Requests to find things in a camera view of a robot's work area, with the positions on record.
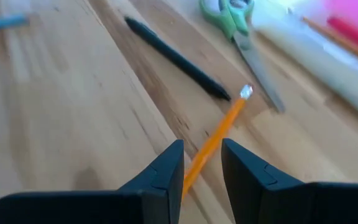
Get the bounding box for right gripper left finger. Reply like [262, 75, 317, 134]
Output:
[0, 139, 185, 224]

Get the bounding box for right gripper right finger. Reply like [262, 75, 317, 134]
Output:
[221, 138, 358, 224]

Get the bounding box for orange pencil silver ferrule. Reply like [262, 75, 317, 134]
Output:
[181, 83, 254, 200]

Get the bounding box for clear box with pink lid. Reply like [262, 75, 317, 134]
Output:
[250, 0, 358, 125]

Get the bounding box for black pen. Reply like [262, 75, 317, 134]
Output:
[124, 16, 232, 102]

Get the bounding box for green-handled scissors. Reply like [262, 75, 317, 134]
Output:
[199, 0, 287, 113]

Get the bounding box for teal crayon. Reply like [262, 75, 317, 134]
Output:
[0, 14, 30, 33]

